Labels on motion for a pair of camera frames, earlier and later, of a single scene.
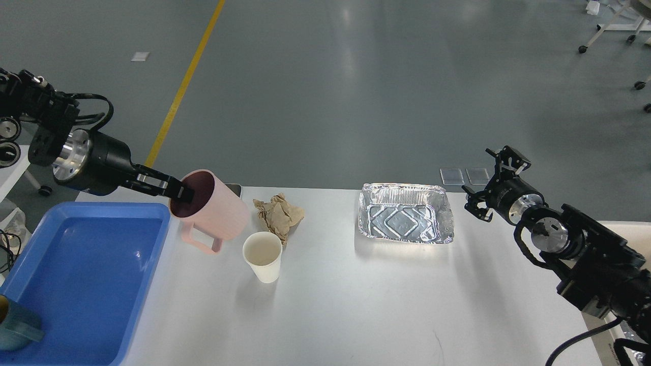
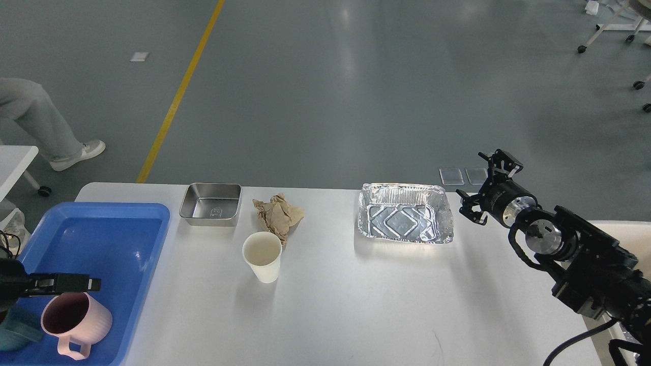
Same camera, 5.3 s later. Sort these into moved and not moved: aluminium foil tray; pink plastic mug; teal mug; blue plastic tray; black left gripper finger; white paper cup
Moved: black left gripper finger; pink plastic mug
Not moved: blue plastic tray; teal mug; white paper cup; aluminium foil tray
